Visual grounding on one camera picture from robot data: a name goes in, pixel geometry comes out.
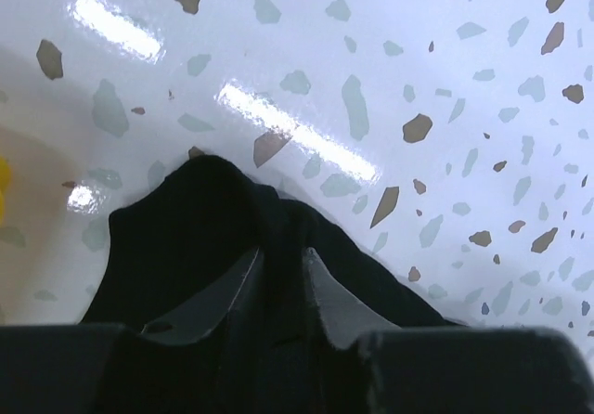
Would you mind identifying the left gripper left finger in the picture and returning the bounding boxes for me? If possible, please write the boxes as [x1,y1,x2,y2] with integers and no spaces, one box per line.
[1,249,264,413]

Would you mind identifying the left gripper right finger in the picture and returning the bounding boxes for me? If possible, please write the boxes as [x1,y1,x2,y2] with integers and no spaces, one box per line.
[302,249,593,413]

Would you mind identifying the black t-shirt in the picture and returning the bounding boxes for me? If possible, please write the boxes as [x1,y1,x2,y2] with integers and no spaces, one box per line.
[84,155,446,413]

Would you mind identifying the yellow plastic bin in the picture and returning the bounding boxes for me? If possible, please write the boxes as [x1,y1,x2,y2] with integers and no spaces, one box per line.
[0,157,12,222]

